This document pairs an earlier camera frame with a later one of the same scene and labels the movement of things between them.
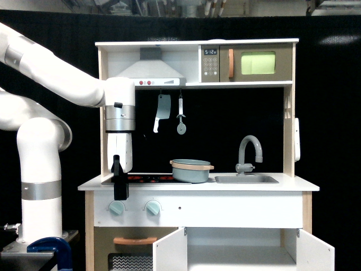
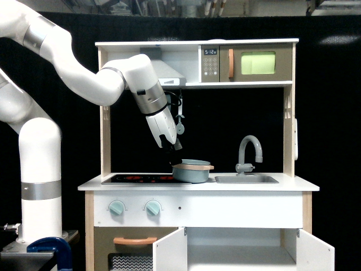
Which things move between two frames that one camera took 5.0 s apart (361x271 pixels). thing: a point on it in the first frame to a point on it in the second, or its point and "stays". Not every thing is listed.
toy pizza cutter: x=181 y=127 stays
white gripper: x=119 y=152 to x=163 y=123
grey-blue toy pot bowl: x=190 y=170 stays
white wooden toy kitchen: x=213 y=186 stays
